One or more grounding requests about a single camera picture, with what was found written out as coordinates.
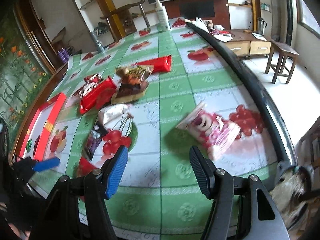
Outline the small red candy packet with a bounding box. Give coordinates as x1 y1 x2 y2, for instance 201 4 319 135
76 157 97 177

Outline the pink bear snack packet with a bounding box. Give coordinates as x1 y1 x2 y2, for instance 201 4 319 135
176 102 241 160

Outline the black small snack packet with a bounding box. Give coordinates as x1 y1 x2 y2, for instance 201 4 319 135
82 121 108 161

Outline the white dotted snack packet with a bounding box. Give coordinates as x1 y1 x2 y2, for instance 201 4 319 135
97 103 131 125

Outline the large red snack bar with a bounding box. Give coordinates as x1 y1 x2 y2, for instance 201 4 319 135
79 76 117 114

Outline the red white patterned packet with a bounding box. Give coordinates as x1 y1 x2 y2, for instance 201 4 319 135
72 73 103 98

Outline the brown gold snack bag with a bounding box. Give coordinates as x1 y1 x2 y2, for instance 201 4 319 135
111 64 153 105

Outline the long red snack packet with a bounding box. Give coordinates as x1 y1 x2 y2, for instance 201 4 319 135
136 55 172 73

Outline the green candy wrapper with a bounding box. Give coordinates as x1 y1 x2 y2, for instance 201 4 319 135
26 139 33 153

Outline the dark brown candy packet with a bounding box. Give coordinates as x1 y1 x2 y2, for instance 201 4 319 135
33 135 40 157

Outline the dark red jujube packet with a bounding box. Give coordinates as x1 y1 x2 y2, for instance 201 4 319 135
95 88 116 109

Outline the red shallow tray box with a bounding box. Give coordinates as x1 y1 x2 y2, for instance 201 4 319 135
18 93 66 161

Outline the green fruit tablecloth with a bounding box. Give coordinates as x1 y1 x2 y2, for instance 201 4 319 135
15 16 279 240

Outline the flower mural panel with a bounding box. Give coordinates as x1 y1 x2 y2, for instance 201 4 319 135
1 8 51 146

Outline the grey flashlight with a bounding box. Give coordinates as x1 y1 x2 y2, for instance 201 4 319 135
90 31 105 53

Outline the wooden tv cabinet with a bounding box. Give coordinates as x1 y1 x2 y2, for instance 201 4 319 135
225 30 271 57

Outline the wooden stool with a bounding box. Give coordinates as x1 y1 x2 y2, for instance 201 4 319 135
265 40 299 84

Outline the wooden armchair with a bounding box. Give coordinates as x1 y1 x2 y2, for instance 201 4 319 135
100 0 151 41

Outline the white plastic bag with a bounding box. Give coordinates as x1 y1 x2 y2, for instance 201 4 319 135
184 17 209 33

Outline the white spray bottle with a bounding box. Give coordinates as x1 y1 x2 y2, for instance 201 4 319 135
155 0 170 31

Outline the electric kettle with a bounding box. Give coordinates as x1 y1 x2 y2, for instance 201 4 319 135
257 17 267 36

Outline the standing air conditioner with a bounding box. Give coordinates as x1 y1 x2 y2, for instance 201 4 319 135
285 0 297 47

